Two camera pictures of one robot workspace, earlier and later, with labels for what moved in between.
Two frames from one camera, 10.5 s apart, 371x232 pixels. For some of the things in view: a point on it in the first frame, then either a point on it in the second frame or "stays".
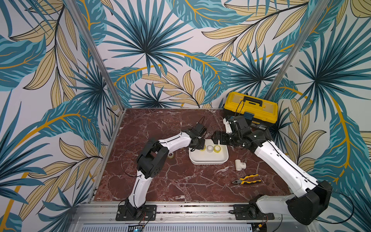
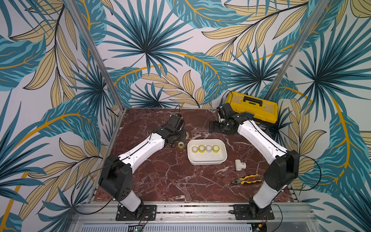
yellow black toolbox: (262, 114) stays
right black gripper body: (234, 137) → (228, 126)
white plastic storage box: (198, 157) stays
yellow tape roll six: (216, 151) stays
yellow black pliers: (241, 181) stays
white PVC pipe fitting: (239, 166) stays
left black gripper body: (197, 145) → (180, 135)
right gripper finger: (218, 135) → (213, 123)
